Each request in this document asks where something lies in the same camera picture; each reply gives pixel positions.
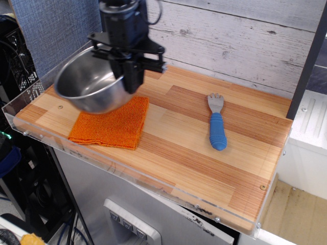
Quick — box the orange cloth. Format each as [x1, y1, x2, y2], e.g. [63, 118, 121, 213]
[68, 96, 149, 150]

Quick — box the blue fabric panel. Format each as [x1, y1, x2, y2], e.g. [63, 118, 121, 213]
[10, 0, 102, 77]

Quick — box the stainless steel pot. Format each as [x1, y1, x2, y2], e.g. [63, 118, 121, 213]
[54, 47, 133, 114]

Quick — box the silver toy fridge cabinet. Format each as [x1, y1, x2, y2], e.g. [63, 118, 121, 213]
[53, 149, 240, 244]

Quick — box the clear acrylic table guard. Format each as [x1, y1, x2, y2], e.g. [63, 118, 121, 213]
[3, 66, 292, 237]

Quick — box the white toy sink unit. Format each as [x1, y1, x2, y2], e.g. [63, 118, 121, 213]
[276, 90, 326, 199]

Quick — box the blue handled metal fork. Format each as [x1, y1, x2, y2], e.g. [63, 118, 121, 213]
[207, 93, 227, 151]

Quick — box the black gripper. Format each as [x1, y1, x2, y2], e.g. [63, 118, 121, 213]
[88, 1, 167, 93]

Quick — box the dark grey right post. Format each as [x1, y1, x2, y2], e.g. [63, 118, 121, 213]
[286, 1, 326, 120]

